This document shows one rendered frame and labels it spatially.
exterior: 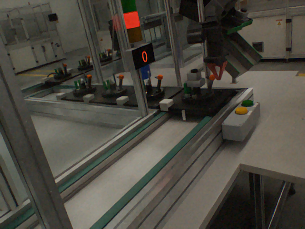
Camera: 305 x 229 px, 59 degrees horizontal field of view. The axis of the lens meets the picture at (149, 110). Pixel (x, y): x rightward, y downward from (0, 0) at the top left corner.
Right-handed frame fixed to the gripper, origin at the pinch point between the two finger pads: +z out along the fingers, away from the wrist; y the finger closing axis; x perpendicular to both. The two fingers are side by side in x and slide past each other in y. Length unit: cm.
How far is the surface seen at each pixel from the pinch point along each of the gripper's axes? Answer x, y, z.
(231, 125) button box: 11.1, 18.7, 10.2
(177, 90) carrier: -25.1, -8.6, 8.8
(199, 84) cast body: -7.6, 1.9, 2.0
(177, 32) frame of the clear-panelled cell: -67, -86, -8
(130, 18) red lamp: -20.6, 20.7, -28.2
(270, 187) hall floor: 0, -72, 106
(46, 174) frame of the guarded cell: 11, 82, -13
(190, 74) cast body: -11.1, 1.9, -2.1
